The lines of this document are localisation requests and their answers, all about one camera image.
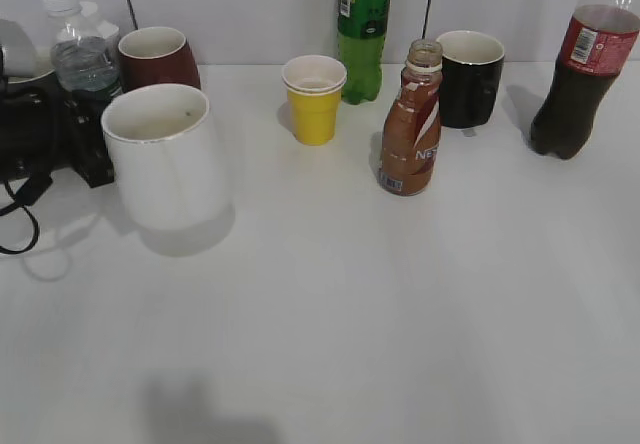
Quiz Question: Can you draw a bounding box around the dark red ceramic mug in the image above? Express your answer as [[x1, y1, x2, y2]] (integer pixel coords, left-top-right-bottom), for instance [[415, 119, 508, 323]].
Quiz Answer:
[[118, 26, 201, 92]]

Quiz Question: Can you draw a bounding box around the cola bottle red label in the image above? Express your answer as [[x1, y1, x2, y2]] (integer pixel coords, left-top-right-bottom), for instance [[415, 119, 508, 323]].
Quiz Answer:
[[530, 0, 639, 160]]

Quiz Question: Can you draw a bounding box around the green soda bottle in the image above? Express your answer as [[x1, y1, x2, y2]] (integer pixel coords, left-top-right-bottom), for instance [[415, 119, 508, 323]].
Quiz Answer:
[[337, 0, 391, 105]]

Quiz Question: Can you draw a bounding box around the brown coffee drink bottle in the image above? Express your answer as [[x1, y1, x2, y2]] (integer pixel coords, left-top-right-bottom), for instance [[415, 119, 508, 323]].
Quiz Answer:
[[378, 39, 443, 196]]

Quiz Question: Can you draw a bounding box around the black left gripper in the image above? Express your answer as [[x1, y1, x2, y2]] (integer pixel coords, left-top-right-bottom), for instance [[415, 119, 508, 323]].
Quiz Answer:
[[1, 72, 115, 188]]

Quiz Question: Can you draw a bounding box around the white ceramic mug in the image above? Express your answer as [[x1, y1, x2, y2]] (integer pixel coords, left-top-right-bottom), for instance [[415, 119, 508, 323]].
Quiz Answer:
[[101, 83, 231, 231]]

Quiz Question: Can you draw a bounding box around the clear water bottle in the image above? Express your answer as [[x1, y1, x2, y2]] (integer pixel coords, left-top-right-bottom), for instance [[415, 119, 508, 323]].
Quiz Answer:
[[41, 0, 122, 101]]

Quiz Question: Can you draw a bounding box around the black ceramic mug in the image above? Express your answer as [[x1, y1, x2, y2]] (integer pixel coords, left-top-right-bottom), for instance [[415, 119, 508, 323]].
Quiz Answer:
[[437, 30, 505, 129]]

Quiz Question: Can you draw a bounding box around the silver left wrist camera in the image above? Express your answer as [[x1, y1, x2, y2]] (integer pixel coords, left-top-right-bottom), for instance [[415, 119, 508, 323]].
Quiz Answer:
[[0, 19, 37, 78]]

